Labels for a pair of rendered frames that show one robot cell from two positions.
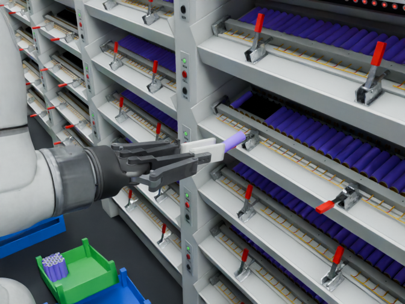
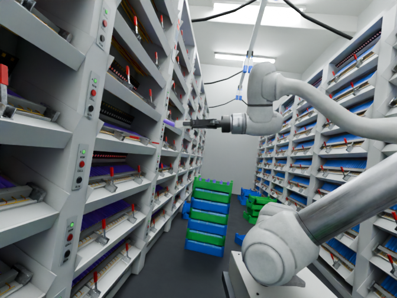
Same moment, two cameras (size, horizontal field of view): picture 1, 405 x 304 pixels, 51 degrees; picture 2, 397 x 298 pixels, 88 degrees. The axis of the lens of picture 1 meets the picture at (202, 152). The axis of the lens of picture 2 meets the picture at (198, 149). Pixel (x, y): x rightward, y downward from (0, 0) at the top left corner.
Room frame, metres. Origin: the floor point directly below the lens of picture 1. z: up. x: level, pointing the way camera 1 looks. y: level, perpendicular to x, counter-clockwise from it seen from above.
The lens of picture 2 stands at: (1.24, 0.64, 0.72)
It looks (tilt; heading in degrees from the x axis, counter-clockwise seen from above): 2 degrees up; 221
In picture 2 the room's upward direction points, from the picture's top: 8 degrees clockwise
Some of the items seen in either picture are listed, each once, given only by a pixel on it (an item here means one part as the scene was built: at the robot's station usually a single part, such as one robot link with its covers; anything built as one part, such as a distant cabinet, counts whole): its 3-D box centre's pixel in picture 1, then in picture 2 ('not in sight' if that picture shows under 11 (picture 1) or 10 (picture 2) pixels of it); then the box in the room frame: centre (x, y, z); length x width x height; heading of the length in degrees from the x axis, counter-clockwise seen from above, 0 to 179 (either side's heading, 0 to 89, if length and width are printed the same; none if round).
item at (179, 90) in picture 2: not in sight; (172, 135); (-0.07, -0.84, 0.89); 0.20 x 0.09 x 1.78; 125
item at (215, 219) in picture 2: not in sight; (210, 213); (-0.14, -0.34, 0.28); 0.30 x 0.20 x 0.08; 121
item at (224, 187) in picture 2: not in sight; (214, 183); (-0.14, -0.34, 0.52); 0.30 x 0.20 x 0.08; 121
